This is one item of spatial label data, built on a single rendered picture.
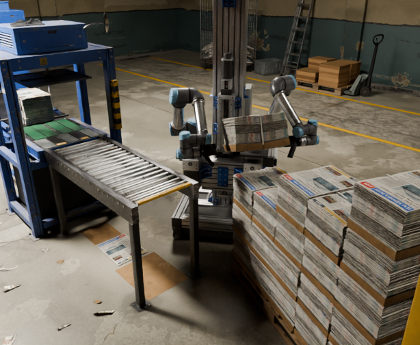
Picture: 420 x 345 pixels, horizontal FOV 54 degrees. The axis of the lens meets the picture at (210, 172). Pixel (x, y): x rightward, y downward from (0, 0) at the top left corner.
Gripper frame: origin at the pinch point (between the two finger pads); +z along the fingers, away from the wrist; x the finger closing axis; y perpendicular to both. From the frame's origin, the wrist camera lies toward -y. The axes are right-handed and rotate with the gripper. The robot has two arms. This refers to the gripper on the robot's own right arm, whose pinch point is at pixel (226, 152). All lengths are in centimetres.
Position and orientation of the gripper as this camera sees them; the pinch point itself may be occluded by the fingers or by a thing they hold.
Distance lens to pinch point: 293.3
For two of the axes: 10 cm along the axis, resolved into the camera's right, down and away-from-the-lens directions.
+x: -2.3, -0.5, 9.7
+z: 9.7, -1.0, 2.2
